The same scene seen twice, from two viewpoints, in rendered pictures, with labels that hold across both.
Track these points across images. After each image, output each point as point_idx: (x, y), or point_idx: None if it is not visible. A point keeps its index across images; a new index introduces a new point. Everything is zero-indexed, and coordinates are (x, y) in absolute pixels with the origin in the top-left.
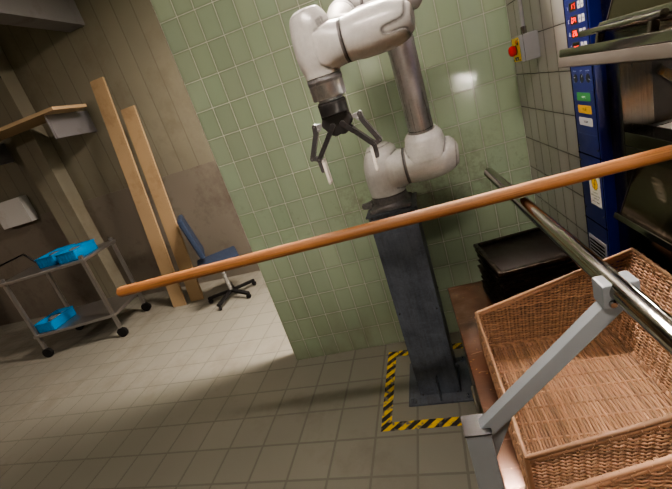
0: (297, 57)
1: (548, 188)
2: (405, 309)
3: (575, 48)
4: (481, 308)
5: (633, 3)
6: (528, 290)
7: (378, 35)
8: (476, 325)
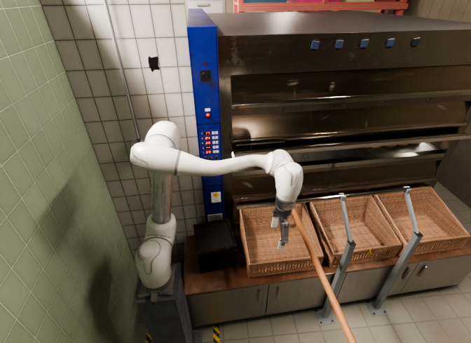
0: (298, 190)
1: None
2: (186, 331)
3: (250, 151)
4: (214, 276)
5: (247, 135)
6: (245, 240)
7: None
8: (228, 280)
